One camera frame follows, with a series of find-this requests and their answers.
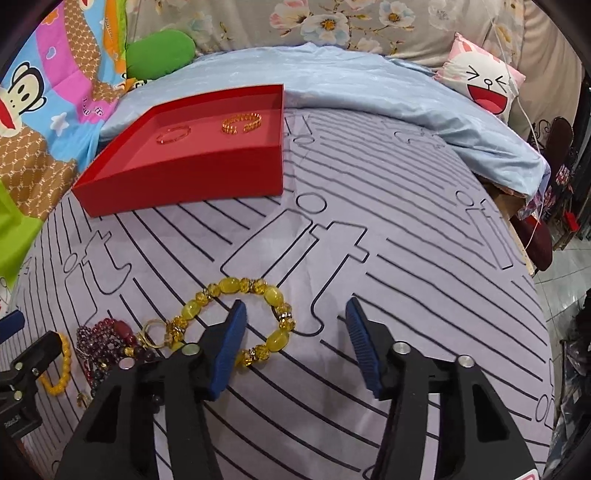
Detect dark garnet bead strand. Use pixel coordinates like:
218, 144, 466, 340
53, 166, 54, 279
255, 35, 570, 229
76, 323, 116, 384

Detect green pillow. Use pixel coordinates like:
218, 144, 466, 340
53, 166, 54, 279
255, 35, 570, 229
126, 28, 197, 81

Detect dark bracelet with gold charms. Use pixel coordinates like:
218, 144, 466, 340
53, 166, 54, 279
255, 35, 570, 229
88, 346, 160, 398

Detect white cable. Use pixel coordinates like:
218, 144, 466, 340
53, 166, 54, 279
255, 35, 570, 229
487, 0, 546, 259

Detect grey floral bedding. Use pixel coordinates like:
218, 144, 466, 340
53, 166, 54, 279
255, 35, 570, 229
127, 0, 522, 70

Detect dark ornate chair back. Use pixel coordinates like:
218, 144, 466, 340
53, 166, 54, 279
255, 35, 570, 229
531, 117, 575, 185

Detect yellow round bead bracelet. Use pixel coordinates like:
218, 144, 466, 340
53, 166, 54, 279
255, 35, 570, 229
39, 333, 73, 396

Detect pink rabbit cushion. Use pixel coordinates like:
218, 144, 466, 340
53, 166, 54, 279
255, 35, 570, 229
434, 32, 526, 121

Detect yellow crystal bead bracelet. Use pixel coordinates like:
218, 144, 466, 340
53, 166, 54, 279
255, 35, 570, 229
166, 276, 296, 370

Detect red tray box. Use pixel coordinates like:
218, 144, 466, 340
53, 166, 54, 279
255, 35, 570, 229
71, 84, 284, 219

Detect wide gold chain bangle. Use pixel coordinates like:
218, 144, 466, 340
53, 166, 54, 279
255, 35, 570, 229
222, 113, 263, 136

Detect beige ribbed cloth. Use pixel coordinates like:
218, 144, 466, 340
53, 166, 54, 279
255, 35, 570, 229
510, 4, 583, 139

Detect light blue quilt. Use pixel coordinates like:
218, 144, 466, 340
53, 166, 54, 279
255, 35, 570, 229
99, 42, 549, 197

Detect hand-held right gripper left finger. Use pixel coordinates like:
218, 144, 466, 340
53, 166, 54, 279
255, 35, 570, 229
55, 299, 249, 480

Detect cartoon monkey blanket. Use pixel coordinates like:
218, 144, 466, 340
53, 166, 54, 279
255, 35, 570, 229
0, 0, 129, 319

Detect dark red stool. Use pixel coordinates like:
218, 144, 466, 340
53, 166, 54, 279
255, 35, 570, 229
516, 217, 553, 274

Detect dark red bead bracelet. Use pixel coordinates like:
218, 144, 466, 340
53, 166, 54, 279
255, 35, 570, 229
104, 320, 139, 347

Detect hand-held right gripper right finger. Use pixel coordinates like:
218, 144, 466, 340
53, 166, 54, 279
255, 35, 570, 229
345, 296, 532, 480

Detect thin gold bangle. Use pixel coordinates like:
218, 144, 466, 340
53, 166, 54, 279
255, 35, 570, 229
157, 126, 191, 145

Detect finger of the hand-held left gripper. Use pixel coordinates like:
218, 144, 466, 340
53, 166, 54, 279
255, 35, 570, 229
0, 310, 25, 344
0, 331, 63, 402

